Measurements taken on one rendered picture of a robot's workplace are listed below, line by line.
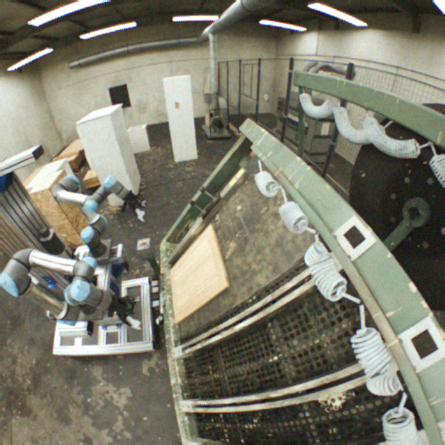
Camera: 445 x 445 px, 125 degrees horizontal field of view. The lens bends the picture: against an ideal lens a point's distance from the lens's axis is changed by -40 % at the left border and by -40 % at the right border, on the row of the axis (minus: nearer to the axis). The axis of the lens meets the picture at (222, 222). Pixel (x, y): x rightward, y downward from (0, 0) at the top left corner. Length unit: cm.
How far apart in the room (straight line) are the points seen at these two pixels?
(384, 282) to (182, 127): 463
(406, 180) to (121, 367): 270
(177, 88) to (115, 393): 511
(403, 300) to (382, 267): 10
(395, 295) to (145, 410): 225
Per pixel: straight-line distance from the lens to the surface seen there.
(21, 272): 112
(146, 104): 913
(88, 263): 93
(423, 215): 85
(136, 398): 239
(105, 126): 334
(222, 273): 100
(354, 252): 56
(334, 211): 62
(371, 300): 39
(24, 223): 135
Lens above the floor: 219
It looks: 45 degrees down
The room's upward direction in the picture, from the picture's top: 1 degrees counter-clockwise
